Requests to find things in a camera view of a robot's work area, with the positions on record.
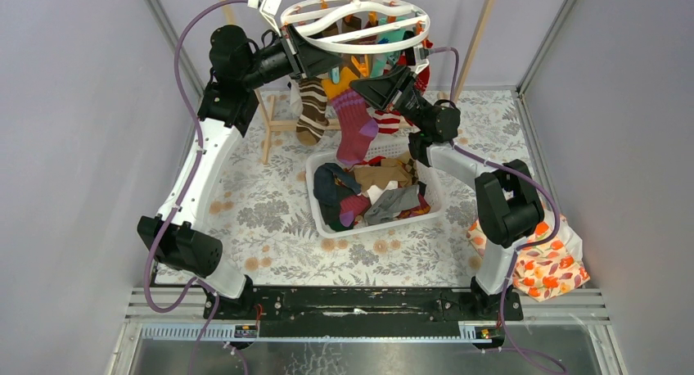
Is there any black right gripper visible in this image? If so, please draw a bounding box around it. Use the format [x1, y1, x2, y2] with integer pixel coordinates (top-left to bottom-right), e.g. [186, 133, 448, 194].
[348, 66, 430, 133]

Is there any orange clothes peg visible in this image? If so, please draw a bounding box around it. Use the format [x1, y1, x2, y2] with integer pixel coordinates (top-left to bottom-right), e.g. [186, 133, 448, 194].
[349, 55, 371, 79]

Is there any maroon sock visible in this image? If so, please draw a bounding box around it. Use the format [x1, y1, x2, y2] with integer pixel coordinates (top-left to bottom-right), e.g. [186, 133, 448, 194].
[339, 195, 371, 228]
[322, 67, 378, 166]

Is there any white round clip hanger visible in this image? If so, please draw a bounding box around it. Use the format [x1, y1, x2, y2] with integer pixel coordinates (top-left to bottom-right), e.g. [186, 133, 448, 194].
[280, 0, 431, 55]

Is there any brown white striped sock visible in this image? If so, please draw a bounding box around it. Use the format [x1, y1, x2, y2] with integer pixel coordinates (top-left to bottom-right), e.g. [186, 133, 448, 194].
[296, 79, 329, 146]

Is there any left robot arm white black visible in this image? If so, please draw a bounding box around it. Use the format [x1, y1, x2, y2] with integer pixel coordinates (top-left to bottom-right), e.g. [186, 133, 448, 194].
[137, 25, 341, 319]

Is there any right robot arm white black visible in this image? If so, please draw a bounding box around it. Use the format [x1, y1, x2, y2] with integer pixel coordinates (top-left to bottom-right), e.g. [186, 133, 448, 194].
[349, 67, 544, 319]

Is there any wooden hanger rack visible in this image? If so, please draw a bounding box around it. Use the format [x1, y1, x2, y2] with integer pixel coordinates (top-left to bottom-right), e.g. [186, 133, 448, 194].
[255, 0, 495, 164]

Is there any red white striped sock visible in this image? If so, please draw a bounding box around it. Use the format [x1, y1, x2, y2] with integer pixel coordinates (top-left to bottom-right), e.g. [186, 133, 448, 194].
[371, 66, 430, 134]

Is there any teal patterned sock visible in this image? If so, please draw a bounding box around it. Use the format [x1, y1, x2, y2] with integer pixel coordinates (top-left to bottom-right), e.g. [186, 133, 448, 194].
[369, 27, 415, 77]

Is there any teal clothes peg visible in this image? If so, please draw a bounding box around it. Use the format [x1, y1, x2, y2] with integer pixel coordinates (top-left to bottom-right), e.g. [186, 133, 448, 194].
[330, 66, 341, 85]

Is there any tan ribbed sock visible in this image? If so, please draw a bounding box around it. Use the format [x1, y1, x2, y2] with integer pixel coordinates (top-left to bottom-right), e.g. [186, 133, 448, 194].
[351, 157, 419, 192]

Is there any white plastic laundry basket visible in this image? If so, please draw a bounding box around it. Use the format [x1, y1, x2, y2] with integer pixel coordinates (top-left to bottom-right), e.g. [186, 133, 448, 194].
[306, 138, 446, 238]

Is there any navy blue sock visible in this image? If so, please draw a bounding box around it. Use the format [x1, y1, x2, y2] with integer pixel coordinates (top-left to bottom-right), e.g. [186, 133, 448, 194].
[313, 163, 362, 229]

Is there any grey sock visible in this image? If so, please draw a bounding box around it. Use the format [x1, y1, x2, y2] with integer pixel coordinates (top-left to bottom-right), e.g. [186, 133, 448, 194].
[363, 186, 420, 225]

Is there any floral table mat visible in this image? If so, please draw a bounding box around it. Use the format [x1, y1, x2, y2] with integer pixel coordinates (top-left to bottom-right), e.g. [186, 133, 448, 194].
[154, 89, 548, 288]

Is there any floral orange bag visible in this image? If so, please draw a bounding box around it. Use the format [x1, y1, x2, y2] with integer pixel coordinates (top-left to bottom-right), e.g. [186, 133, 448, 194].
[466, 215, 590, 302]

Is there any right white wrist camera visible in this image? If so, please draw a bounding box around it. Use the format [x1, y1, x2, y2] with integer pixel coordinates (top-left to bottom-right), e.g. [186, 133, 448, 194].
[404, 45, 430, 73]

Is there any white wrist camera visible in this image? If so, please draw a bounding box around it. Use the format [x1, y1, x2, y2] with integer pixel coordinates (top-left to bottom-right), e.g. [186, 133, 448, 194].
[404, 45, 430, 73]
[247, 0, 282, 34]

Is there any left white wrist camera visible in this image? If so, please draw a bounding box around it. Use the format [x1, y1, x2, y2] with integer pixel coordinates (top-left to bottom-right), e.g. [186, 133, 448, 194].
[247, 0, 282, 34]

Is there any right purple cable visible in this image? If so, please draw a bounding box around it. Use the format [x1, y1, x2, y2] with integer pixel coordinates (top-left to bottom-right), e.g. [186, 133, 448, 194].
[428, 47, 561, 363]

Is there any purple cable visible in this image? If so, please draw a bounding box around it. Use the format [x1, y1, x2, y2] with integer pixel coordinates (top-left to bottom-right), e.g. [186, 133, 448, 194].
[142, 0, 253, 315]
[428, 47, 561, 363]

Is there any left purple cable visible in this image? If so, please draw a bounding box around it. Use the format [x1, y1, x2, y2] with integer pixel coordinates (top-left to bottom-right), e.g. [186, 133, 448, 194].
[142, 0, 253, 315]

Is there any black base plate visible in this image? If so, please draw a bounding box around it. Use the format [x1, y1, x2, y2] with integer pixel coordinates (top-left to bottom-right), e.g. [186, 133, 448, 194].
[203, 286, 524, 340]

